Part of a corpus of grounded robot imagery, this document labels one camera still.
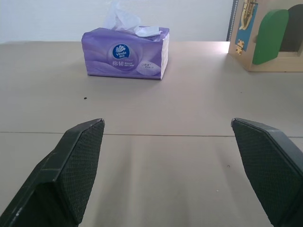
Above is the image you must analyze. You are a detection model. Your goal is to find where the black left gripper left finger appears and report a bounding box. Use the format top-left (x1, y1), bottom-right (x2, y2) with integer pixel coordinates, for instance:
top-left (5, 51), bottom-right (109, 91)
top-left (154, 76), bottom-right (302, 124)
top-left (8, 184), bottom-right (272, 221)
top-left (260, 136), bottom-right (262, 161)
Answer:
top-left (0, 117), bottom-right (106, 227)

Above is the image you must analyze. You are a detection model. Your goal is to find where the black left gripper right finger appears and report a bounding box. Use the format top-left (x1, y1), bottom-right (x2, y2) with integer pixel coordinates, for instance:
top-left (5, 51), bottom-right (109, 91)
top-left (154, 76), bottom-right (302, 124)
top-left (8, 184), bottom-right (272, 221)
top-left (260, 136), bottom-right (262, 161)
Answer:
top-left (231, 117), bottom-right (303, 227)

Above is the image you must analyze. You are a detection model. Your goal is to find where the wooden house box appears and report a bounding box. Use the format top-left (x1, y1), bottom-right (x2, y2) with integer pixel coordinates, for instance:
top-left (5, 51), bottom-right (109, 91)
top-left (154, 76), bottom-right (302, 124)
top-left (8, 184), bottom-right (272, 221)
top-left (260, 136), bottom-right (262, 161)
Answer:
top-left (228, 0), bottom-right (303, 73)

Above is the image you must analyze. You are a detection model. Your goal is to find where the green wooden door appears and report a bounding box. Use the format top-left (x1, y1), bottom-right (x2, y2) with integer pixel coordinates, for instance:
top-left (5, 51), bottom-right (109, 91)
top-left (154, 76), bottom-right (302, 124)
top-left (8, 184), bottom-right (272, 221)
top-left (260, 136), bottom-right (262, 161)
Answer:
top-left (251, 9), bottom-right (290, 65)

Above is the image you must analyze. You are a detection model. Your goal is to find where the purple tissue pack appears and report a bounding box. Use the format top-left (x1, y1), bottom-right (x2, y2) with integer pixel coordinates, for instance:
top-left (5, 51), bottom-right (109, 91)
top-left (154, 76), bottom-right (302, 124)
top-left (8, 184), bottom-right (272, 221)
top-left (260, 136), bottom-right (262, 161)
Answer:
top-left (81, 26), bottom-right (170, 80)

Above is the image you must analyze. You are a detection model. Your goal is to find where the dark vertical pole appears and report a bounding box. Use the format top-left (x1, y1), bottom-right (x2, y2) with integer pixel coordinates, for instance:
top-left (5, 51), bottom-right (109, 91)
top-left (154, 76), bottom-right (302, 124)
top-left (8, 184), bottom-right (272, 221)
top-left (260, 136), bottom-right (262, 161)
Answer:
top-left (226, 0), bottom-right (238, 42)

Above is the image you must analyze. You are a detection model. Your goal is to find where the brass latch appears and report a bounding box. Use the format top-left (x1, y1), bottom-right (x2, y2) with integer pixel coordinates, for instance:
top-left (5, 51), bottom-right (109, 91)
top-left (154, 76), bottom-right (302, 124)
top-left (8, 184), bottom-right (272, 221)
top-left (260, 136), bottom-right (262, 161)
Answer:
top-left (238, 0), bottom-right (257, 31)

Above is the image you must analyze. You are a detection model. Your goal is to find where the white tissue sheet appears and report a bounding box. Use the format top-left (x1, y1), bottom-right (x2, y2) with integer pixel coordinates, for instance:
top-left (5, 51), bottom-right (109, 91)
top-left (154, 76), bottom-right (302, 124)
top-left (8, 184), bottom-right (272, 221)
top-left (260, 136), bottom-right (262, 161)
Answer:
top-left (102, 0), bottom-right (160, 38)

